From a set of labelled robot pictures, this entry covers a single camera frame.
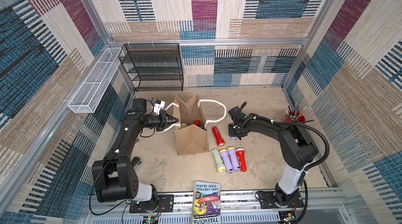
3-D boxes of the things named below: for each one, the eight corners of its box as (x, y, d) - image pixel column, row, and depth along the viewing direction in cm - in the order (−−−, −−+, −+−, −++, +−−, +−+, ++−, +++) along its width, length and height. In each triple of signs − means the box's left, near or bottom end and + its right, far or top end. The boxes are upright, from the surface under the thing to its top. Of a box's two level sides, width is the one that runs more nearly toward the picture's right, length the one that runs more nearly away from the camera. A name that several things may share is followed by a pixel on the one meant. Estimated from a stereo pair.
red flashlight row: (239, 171, 84) (240, 170, 82) (236, 149, 92) (236, 147, 89) (247, 171, 84) (248, 170, 82) (243, 149, 92) (244, 147, 89)
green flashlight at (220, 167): (218, 174, 83) (219, 172, 81) (209, 152, 91) (210, 149, 88) (225, 171, 84) (226, 169, 82) (216, 149, 92) (216, 147, 89)
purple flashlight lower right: (234, 171, 84) (235, 170, 82) (227, 149, 92) (227, 147, 89) (240, 170, 84) (241, 168, 82) (233, 148, 92) (233, 146, 90)
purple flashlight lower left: (227, 174, 83) (228, 172, 81) (219, 152, 91) (219, 149, 88) (234, 171, 84) (235, 170, 81) (225, 150, 91) (225, 148, 89)
